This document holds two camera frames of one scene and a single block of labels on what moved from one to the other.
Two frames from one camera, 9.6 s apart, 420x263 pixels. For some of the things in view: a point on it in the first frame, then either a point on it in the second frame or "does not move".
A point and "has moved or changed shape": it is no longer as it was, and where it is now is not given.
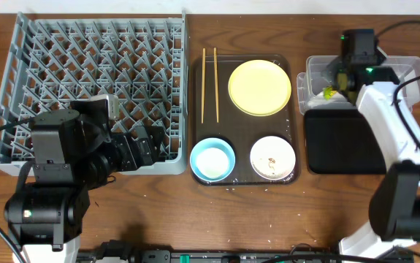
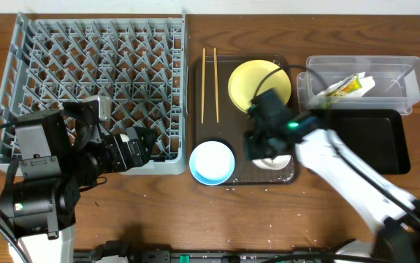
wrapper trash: [337, 101] has moved or changed shape
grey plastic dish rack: [54, 59] does not move
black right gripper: [332, 67] -> [250, 150]
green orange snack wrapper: [328, 92] has moved or changed shape
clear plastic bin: [310, 85] does not move
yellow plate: [259, 88] does not move
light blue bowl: [212, 159] does not move
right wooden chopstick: [216, 83] does not move
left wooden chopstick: [204, 58] does not move
